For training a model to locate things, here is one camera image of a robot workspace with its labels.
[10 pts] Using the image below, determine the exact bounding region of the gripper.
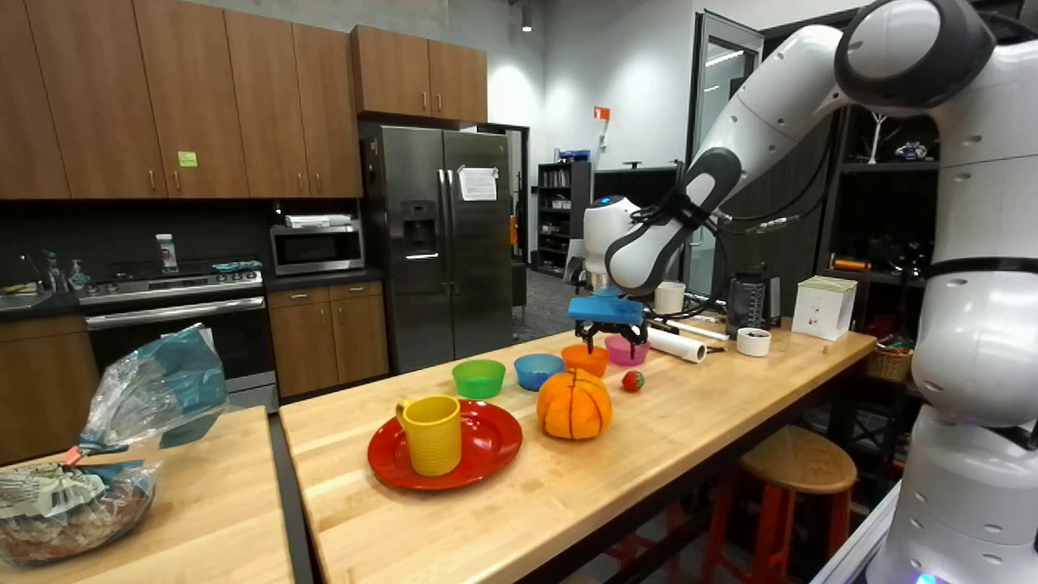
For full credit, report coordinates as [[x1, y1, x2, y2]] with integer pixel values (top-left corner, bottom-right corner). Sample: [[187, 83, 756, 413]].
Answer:
[[575, 320, 650, 353]]

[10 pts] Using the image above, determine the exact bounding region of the purple bowl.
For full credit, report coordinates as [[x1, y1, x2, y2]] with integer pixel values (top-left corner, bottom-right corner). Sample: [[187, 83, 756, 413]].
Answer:
[[604, 334, 650, 368]]

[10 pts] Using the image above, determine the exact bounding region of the orange bowl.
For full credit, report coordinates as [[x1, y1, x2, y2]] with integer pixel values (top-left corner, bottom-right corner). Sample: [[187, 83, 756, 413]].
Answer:
[[561, 343, 611, 379]]

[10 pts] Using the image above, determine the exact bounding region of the blue bowl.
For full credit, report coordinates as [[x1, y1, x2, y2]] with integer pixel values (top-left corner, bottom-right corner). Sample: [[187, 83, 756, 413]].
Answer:
[[513, 353, 566, 393]]

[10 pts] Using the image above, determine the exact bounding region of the green bowl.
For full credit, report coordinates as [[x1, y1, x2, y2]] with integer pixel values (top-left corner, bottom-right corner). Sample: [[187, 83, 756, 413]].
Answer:
[[451, 359, 508, 400]]

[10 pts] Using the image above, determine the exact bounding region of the white paper roll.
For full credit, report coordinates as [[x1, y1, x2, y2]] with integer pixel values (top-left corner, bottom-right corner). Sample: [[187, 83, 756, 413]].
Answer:
[[646, 327, 708, 364]]

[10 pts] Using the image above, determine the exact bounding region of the white cup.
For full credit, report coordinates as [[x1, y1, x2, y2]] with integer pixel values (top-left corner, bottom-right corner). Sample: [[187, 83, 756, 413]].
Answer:
[[653, 281, 688, 316]]

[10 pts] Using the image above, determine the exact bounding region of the orange toy pumpkin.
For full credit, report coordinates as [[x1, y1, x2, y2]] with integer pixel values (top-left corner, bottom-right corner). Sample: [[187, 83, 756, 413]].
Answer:
[[536, 368, 614, 442]]

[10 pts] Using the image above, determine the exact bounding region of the white thin tube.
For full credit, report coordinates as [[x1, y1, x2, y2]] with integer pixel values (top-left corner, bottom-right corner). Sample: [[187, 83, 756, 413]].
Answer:
[[663, 318, 731, 342]]

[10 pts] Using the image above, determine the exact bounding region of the black bookshelf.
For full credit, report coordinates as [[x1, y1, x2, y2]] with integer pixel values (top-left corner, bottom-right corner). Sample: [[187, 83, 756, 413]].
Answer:
[[536, 160, 594, 278]]

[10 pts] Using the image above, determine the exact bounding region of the red plate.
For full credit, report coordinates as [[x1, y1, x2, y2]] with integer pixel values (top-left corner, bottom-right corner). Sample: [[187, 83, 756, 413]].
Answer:
[[367, 398, 524, 492]]

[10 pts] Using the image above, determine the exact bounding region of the stainless steel refrigerator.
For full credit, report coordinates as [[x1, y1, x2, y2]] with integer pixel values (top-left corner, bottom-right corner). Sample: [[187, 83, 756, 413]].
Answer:
[[360, 122, 515, 375]]

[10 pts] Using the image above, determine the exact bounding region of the yellow mug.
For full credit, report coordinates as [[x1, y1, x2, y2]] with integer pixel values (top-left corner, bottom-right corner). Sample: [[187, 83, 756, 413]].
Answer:
[[395, 394, 464, 478]]

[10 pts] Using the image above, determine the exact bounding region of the white paper sheet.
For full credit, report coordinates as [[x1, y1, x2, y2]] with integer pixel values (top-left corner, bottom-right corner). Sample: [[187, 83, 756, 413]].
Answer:
[[457, 165, 500, 203]]

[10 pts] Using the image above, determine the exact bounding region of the white cardboard box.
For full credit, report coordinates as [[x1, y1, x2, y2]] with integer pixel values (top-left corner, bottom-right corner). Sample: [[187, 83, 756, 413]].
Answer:
[[791, 275, 859, 341]]

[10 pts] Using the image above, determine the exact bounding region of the wooden stool with orange legs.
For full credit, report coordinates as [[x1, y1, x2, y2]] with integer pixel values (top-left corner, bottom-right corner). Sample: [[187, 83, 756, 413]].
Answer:
[[701, 425, 859, 584]]

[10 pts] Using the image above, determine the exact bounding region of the glass door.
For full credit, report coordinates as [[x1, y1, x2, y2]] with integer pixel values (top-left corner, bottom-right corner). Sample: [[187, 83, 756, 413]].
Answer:
[[686, 9, 766, 298]]

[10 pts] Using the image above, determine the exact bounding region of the wicker basket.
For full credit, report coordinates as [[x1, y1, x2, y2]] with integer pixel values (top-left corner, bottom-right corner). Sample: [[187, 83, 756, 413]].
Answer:
[[861, 344, 914, 384]]

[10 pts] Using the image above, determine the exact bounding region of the wooden base cabinet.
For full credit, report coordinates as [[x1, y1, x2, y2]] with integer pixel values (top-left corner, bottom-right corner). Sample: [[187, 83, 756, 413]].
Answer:
[[267, 280, 391, 399]]

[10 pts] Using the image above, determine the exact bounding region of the black shelf unit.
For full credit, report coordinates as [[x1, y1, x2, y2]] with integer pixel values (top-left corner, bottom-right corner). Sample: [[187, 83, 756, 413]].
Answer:
[[815, 105, 943, 341]]

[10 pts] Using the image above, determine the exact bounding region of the stainless steel microwave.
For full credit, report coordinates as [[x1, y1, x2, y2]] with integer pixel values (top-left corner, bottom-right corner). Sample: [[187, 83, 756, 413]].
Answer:
[[269, 223, 367, 277]]

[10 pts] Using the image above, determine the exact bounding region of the stainless steel stove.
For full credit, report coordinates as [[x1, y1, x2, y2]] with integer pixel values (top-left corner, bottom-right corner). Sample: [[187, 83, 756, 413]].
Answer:
[[78, 261, 281, 413]]

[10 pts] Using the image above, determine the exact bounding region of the wooden side table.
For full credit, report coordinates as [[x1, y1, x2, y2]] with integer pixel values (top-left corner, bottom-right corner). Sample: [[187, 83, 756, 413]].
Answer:
[[0, 405, 296, 584]]

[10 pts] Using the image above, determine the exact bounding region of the plastic bag with bread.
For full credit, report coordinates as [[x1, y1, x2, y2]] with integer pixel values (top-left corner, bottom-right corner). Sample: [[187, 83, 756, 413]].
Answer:
[[0, 324, 230, 568]]

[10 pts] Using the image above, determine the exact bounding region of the wall cabinet over refrigerator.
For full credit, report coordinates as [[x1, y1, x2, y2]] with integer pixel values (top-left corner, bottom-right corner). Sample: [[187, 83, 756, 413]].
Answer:
[[350, 24, 489, 125]]

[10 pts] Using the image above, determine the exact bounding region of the row of wooden wall cabinets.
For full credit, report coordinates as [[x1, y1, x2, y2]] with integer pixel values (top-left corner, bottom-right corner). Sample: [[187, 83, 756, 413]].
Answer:
[[0, 0, 363, 201]]

